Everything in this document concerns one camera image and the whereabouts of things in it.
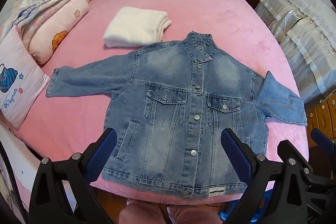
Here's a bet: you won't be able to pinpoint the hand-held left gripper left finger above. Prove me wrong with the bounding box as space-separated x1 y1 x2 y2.
28 128 118 224

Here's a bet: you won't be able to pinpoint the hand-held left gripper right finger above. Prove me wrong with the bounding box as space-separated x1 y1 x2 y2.
220 128 311 224

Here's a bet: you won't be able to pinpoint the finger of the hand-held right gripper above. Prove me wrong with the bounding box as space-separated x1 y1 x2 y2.
278 140 336 194
310 128 336 152

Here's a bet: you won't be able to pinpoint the blue denim jacket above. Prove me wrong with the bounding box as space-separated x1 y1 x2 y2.
46 31 307 198

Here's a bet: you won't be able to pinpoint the wooden drawer cabinet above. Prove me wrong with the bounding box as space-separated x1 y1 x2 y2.
304 94 336 147

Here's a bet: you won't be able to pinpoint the blue plastic object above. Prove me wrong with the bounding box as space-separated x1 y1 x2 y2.
219 191 265 224

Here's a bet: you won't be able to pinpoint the person's pink trousers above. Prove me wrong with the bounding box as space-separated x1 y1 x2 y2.
119 197 226 224

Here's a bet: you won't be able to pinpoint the furniture under beige lace cover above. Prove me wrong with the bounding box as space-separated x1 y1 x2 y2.
256 0 336 104

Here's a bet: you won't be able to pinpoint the pink cartoon print pillow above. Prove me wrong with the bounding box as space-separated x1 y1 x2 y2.
0 26 50 130

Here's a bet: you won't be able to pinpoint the folded white fluffy garment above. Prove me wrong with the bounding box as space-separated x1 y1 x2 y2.
103 7 172 47

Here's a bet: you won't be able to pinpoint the folded pink quilt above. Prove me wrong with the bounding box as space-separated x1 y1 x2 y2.
17 0 90 65

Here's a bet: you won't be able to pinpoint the pink bed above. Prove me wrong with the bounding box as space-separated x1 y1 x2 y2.
0 0 309 216

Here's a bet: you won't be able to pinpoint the folded floral quilt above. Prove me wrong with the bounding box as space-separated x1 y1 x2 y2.
0 0 79 38

